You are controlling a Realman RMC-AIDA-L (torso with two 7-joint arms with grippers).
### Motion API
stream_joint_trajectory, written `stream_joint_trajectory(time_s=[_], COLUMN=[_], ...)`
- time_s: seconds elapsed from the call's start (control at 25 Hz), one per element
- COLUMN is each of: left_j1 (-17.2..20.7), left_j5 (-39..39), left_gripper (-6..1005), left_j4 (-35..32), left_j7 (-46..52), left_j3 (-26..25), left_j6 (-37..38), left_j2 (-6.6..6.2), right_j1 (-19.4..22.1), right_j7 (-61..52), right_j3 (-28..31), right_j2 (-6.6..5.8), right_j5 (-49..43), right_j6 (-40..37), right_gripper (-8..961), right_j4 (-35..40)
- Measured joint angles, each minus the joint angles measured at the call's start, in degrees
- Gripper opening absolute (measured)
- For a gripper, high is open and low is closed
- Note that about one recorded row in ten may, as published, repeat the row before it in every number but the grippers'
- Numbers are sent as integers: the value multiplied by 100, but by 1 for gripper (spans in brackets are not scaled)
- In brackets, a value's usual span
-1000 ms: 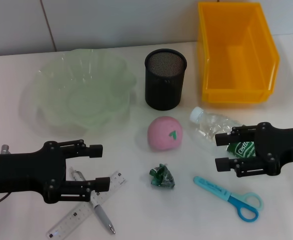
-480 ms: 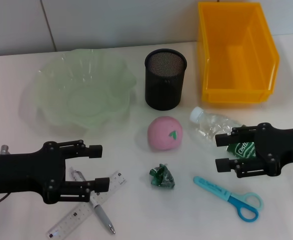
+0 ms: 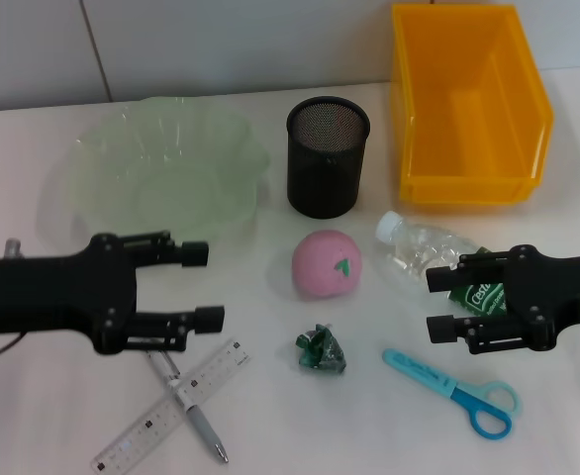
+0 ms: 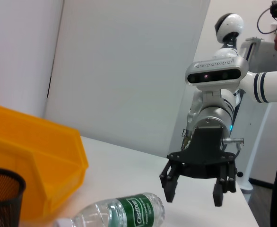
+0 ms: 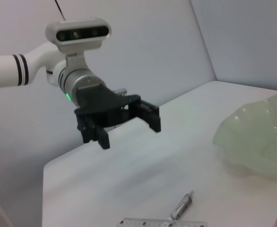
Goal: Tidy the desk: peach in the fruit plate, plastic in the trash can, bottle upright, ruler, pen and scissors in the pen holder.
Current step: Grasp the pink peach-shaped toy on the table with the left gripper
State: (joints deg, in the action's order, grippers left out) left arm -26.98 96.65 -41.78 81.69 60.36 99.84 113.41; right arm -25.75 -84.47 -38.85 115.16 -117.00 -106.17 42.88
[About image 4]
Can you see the white robot lift column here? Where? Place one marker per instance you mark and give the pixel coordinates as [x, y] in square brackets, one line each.
[259, 132]

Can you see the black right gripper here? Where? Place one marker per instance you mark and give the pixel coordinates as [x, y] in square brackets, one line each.
[202, 156]

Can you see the white black robot head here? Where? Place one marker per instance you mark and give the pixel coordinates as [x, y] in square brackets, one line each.
[233, 23]

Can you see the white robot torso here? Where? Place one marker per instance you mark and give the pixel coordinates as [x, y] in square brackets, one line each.
[223, 53]

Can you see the yellow plastic storage bin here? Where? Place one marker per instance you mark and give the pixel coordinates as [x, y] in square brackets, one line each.
[46, 146]

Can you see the clear water bottle green label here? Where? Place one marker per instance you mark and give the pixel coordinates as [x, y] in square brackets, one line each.
[129, 210]

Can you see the black mesh pen holder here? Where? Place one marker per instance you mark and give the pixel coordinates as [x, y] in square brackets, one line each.
[1, 208]

